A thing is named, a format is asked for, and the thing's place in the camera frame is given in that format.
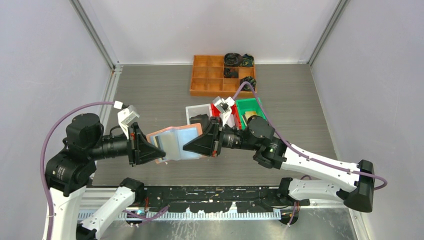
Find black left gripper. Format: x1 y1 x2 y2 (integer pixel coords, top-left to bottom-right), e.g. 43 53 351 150
89 120 167 165

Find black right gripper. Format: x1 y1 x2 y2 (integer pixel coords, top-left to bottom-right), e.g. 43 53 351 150
183 116 259 157

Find tan leather card holder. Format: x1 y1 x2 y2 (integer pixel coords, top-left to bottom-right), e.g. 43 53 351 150
146 123 204 165

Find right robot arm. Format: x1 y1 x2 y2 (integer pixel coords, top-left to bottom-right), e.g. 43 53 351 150
183 115 375 213

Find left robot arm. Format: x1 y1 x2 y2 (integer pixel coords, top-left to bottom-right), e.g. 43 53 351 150
44 113 166 240

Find light blue card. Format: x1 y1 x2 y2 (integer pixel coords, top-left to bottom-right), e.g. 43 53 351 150
152 127 201 163

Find gold cards in bin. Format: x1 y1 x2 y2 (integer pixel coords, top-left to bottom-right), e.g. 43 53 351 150
242 111 258 124

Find red plastic bin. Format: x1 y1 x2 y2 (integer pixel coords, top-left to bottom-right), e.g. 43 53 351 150
210 103 242 130

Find white plastic bin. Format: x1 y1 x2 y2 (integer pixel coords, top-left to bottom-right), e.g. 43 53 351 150
185 103 212 125

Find green plastic bin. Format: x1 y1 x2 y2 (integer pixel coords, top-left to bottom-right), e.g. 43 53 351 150
235 98 267 130

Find orange wooden compartment tray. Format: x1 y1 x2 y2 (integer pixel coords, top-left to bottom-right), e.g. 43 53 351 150
189 55 257 98

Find camouflage rolled tie lower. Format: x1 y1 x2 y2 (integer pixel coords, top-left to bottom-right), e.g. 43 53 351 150
239 75 257 92

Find dark rolled tie middle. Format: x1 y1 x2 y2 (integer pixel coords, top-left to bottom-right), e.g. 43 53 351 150
223 67 239 79

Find dark rolled belt top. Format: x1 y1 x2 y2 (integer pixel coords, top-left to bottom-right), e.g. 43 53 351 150
223 52 244 67

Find green patterned rolled tie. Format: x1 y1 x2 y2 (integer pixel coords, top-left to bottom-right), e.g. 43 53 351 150
240 53 255 68

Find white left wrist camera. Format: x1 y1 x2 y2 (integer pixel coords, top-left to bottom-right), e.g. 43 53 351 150
113 100 140 140

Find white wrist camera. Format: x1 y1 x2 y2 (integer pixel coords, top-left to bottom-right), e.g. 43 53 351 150
113 100 140 140
212 96 235 124

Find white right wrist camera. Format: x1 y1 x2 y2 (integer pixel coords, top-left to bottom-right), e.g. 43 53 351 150
212 96 235 124

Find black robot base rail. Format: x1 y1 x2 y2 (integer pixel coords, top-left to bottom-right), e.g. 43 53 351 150
124 185 311 227

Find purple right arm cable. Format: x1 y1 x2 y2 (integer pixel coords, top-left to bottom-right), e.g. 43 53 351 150
232 81 388 191

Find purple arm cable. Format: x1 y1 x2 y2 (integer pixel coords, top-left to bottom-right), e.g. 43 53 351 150
39 101 116 240
232 81 388 191

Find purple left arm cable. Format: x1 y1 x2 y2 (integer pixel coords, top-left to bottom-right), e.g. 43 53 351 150
39 101 116 240

